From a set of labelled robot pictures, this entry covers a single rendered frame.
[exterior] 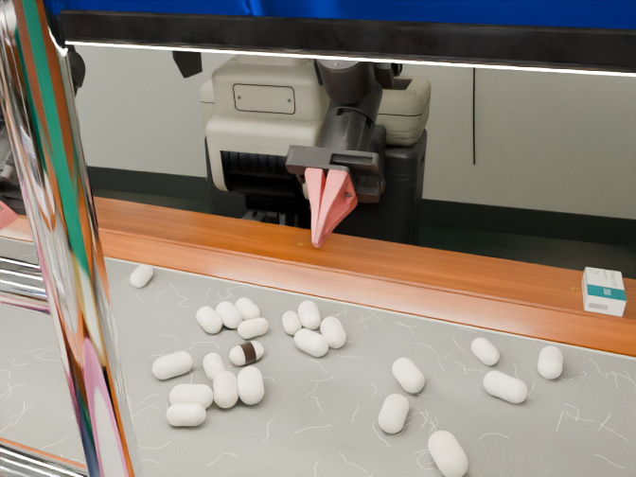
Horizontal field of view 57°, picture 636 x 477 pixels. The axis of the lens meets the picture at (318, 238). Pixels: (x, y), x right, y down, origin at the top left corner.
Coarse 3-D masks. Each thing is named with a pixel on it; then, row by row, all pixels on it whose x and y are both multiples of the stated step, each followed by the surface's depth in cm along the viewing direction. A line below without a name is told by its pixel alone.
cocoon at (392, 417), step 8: (392, 400) 48; (400, 400) 48; (384, 408) 47; (392, 408) 47; (400, 408) 47; (408, 408) 48; (384, 416) 46; (392, 416) 46; (400, 416) 46; (384, 424) 46; (392, 424) 46; (400, 424) 46; (392, 432) 46
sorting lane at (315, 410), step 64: (0, 320) 62; (128, 320) 62; (192, 320) 62; (384, 320) 62; (0, 384) 52; (64, 384) 52; (128, 384) 52; (320, 384) 52; (384, 384) 52; (448, 384) 52; (576, 384) 52; (64, 448) 46; (192, 448) 46; (256, 448) 46; (320, 448) 46; (384, 448) 46; (512, 448) 46; (576, 448) 46
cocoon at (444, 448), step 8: (440, 432) 44; (448, 432) 44; (432, 440) 44; (440, 440) 44; (448, 440) 43; (456, 440) 44; (432, 448) 44; (440, 448) 43; (448, 448) 43; (456, 448) 43; (440, 456) 43; (448, 456) 42; (456, 456) 42; (464, 456) 42; (440, 464) 43; (448, 464) 42; (456, 464) 42; (464, 464) 42; (448, 472) 42; (456, 472) 42; (464, 472) 42
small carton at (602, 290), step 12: (588, 276) 61; (600, 276) 61; (612, 276) 61; (588, 288) 59; (600, 288) 59; (612, 288) 59; (588, 300) 58; (600, 300) 58; (612, 300) 57; (624, 300) 57; (600, 312) 58; (612, 312) 58
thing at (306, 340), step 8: (304, 328) 57; (296, 336) 56; (304, 336) 56; (312, 336) 56; (320, 336) 56; (296, 344) 56; (304, 344) 56; (312, 344) 55; (320, 344) 55; (312, 352) 55; (320, 352) 55
